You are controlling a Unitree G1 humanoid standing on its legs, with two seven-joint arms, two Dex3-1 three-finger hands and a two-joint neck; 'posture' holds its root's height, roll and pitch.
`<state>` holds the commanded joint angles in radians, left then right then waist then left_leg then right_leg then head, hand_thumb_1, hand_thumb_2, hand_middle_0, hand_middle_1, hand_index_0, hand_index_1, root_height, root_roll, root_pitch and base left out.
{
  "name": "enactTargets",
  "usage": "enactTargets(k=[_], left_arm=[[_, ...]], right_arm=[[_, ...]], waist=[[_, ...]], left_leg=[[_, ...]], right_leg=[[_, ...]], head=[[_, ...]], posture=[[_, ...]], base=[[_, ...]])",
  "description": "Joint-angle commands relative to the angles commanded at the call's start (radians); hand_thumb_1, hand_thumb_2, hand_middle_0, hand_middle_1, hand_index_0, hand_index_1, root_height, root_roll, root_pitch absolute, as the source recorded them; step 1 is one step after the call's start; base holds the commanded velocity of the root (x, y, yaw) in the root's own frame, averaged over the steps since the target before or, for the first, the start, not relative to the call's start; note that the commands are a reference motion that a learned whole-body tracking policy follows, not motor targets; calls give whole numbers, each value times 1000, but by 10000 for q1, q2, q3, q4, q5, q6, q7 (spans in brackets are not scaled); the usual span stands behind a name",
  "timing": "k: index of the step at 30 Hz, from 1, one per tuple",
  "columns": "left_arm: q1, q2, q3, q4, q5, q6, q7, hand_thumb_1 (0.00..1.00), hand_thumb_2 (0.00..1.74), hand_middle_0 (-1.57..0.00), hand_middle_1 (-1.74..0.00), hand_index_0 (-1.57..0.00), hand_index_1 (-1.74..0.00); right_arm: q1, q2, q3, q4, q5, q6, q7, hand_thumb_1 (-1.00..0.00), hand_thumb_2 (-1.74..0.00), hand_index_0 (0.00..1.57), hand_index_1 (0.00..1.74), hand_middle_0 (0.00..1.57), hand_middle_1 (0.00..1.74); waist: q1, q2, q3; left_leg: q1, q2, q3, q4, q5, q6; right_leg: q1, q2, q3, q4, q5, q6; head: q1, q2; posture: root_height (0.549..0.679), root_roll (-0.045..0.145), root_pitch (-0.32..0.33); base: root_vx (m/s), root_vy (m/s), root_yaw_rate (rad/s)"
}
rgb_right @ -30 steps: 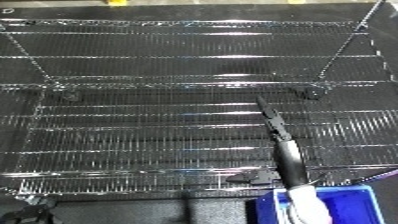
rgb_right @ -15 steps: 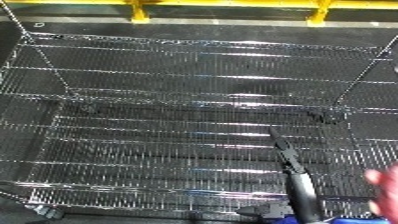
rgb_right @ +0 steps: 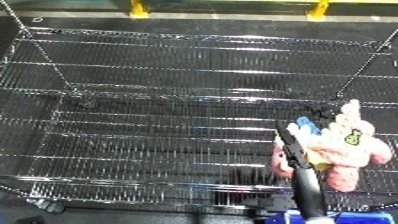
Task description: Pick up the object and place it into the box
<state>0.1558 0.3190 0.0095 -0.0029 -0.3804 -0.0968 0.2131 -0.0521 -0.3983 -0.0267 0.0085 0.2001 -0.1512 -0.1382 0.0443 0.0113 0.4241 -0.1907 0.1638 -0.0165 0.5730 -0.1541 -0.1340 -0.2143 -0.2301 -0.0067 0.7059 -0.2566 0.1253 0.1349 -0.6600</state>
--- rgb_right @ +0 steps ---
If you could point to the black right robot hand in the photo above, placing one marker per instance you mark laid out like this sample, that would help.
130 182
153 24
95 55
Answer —
308 190

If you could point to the pink soft toy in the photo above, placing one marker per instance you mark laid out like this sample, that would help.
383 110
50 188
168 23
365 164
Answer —
343 150

